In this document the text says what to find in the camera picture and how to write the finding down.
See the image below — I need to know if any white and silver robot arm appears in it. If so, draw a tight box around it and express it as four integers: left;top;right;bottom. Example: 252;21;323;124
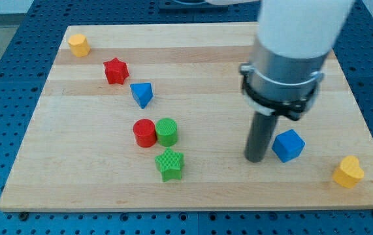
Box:
240;0;354;120

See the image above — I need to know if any green star block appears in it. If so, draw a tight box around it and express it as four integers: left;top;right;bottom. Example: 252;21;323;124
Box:
155;148;184;182

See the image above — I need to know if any red star block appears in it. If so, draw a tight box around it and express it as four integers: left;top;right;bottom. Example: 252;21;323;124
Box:
103;57;129;85

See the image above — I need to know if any blue cube block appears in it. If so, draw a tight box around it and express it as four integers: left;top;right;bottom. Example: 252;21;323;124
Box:
272;129;306;163

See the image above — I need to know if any green cylinder block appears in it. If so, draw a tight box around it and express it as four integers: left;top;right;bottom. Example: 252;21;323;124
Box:
155;117;178;147

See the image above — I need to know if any red cylinder block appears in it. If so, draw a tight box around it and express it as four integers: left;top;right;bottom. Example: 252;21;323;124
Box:
133;119;157;148

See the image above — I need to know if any light wooden board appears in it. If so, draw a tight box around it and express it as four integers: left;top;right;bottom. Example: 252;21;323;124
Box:
0;22;373;212

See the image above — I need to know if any blue triangular prism block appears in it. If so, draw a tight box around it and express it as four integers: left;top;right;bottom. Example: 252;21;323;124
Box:
130;83;154;109

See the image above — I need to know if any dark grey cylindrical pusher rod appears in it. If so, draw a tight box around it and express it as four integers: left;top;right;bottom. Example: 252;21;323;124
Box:
244;112;278;163

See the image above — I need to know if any yellow hexagonal prism block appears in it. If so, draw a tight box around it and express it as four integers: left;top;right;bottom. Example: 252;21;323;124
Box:
68;34;91;57

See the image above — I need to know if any yellow heart block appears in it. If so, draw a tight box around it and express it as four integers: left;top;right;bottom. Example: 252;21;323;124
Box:
332;155;365;189

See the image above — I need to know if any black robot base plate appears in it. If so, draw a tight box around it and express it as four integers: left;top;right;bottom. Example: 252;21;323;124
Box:
157;0;228;12

